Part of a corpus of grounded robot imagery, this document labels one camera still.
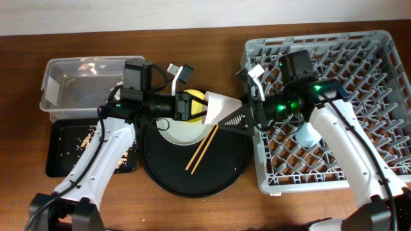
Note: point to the grey dishwasher rack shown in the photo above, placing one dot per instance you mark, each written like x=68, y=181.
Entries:
x=368, y=66

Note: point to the yellow bowl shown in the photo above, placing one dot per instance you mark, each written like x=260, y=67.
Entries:
x=196, y=106

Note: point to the food scraps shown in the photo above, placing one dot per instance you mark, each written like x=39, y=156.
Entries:
x=73, y=142

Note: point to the round black serving tray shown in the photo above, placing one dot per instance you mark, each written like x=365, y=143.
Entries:
x=224, y=162

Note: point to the wooden chopstick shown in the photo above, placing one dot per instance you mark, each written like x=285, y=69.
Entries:
x=199, y=147
x=204, y=149

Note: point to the white tissue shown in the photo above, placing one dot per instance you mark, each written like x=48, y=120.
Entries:
x=114, y=90

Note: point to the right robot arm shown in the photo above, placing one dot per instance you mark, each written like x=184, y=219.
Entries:
x=382, y=198

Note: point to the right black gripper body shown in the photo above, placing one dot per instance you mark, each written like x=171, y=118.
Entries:
x=277, y=104

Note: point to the wooden chopstick left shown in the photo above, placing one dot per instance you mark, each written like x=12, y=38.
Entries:
x=199, y=147

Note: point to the clear plastic waste bin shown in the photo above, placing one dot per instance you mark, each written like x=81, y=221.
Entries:
x=73, y=88

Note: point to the black rectangular tray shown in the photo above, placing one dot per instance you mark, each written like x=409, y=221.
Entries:
x=51, y=169

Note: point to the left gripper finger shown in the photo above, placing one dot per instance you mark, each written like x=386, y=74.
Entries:
x=192, y=98
x=196, y=116

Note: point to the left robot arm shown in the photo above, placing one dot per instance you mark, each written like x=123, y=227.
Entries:
x=75, y=202

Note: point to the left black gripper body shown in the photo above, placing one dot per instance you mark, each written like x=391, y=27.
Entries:
x=169, y=106

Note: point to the wooden chopstick right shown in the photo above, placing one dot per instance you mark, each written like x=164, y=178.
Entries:
x=204, y=149

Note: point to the pink plastic cup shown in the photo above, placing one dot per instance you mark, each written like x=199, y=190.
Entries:
x=218, y=107

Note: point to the grey round plate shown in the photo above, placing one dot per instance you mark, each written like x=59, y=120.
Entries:
x=182, y=133

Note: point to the blue plastic cup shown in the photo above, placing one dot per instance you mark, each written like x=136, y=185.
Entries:
x=307, y=136

